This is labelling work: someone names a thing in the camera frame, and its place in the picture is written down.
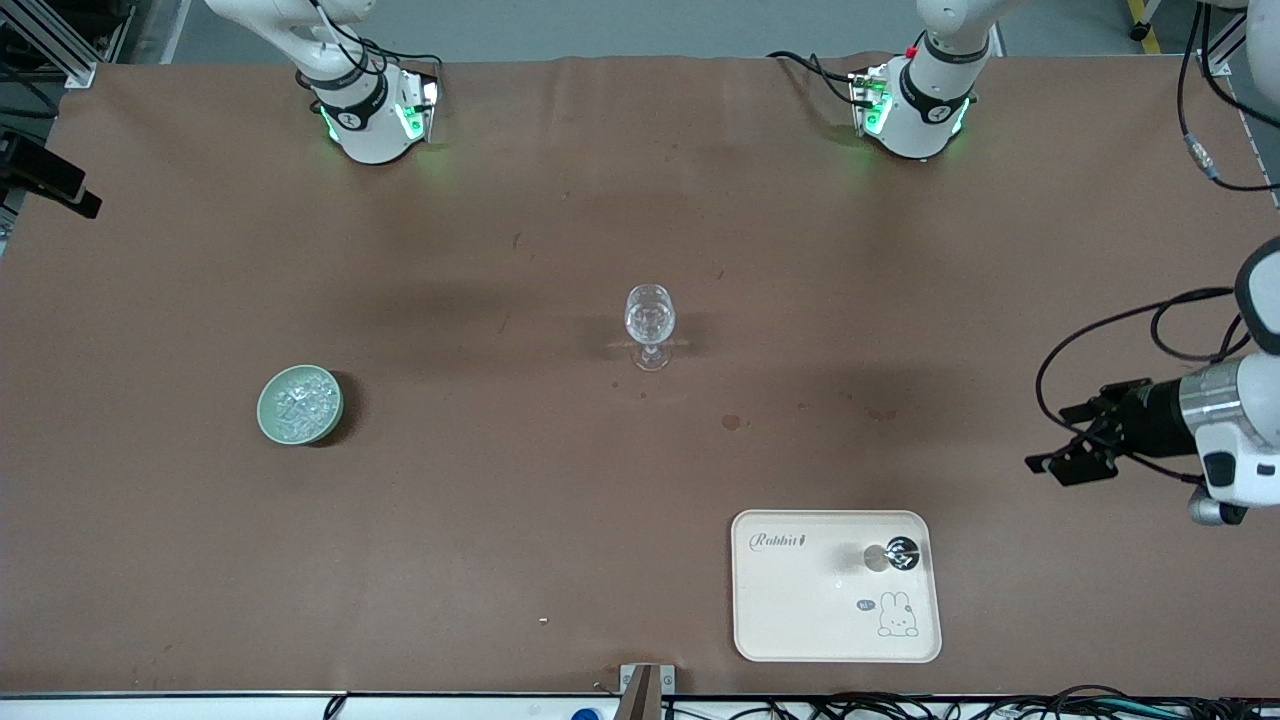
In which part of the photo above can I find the steel double jigger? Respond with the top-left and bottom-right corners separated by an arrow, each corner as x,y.
862,535 -> 921,574

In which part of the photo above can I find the pile of clear ice cubes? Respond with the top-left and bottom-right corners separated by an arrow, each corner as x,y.
270,370 -> 338,441

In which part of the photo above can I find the clear wine glass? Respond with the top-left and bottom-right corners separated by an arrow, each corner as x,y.
624,284 -> 678,373

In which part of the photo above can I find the green ceramic bowl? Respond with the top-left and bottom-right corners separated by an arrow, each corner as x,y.
257,364 -> 344,446

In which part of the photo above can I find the cream rabbit print tray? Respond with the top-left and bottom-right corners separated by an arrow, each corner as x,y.
731,509 -> 943,664

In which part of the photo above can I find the brown table cover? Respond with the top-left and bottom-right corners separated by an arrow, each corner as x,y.
0,55 -> 1280,698

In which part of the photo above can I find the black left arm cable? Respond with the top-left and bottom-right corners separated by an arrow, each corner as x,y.
1035,288 -> 1256,486

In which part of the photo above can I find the aluminium frame profile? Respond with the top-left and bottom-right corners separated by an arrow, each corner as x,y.
1198,25 -> 1251,77
0,0 -> 101,89

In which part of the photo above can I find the black cable with grey connector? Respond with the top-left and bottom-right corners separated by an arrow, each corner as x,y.
1178,0 -> 1280,193

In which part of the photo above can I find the black cable bundle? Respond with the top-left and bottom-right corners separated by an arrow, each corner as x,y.
660,685 -> 1280,720

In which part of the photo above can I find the black right base cable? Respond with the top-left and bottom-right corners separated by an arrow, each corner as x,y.
360,40 -> 443,81

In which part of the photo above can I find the black base cable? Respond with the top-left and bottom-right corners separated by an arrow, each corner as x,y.
768,50 -> 861,106
360,40 -> 443,81

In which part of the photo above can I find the black left base cable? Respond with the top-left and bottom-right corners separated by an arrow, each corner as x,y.
768,50 -> 861,106

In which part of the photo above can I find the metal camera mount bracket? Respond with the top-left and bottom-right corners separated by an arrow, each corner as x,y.
620,663 -> 676,720

